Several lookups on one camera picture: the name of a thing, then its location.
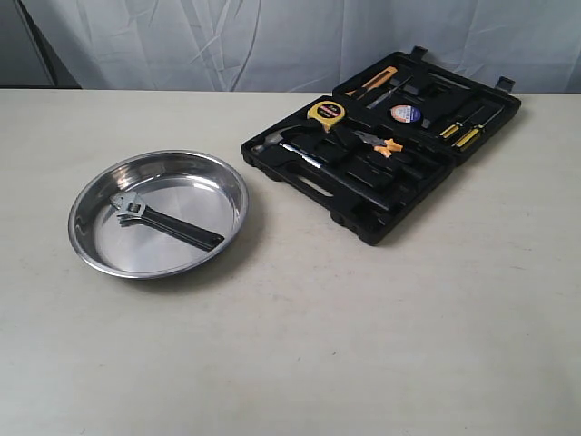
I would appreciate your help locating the clear handled test screwdriver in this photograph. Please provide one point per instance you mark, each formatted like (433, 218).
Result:
(388, 94)

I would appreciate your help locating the blue electrical tape roll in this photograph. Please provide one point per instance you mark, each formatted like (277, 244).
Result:
(405, 113)

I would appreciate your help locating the yellow handled pliers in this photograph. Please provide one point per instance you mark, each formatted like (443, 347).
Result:
(389, 155)

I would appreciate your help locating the yellow measuring tape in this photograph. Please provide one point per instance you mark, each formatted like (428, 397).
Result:
(328, 113)

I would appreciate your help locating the steel claw hammer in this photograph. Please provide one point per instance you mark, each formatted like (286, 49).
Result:
(276, 139)

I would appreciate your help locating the black handled adjustable wrench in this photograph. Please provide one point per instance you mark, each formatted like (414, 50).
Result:
(132, 209)

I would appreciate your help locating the yellow black striped screwdriver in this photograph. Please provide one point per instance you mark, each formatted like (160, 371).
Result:
(460, 118)

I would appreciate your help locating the yellow utility knife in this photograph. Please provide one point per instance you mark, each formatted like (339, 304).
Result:
(376, 81)

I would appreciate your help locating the round stainless steel pan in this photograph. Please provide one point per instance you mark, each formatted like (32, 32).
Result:
(194, 187)

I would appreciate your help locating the white wrinkled backdrop curtain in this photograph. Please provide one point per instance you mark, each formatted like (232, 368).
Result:
(306, 46)

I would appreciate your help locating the black plastic tool case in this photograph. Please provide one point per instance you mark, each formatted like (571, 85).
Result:
(437, 92)

